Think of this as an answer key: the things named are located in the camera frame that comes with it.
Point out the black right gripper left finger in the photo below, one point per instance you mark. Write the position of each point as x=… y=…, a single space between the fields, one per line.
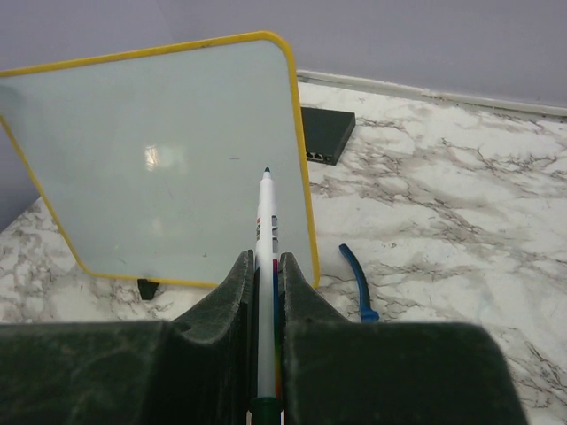
x=192 y=370

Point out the aluminium table edge frame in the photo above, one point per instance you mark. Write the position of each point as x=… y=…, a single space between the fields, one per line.
x=400 y=90

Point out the black whiteboard stand foot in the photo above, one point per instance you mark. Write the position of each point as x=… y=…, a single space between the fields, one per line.
x=147 y=289

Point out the black network switch box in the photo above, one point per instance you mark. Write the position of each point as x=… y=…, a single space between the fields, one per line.
x=326 y=133

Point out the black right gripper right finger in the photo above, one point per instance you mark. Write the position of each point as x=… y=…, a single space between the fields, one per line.
x=340 y=372

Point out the yellow framed whiteboard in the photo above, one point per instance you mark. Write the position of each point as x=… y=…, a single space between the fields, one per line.
x=150 y=161

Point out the blue handled cutting pliers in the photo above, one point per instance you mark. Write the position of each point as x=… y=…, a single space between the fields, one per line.
x=367 y=313

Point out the white green whiteboard marker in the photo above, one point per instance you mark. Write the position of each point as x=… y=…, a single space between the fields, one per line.
x=266 y=405

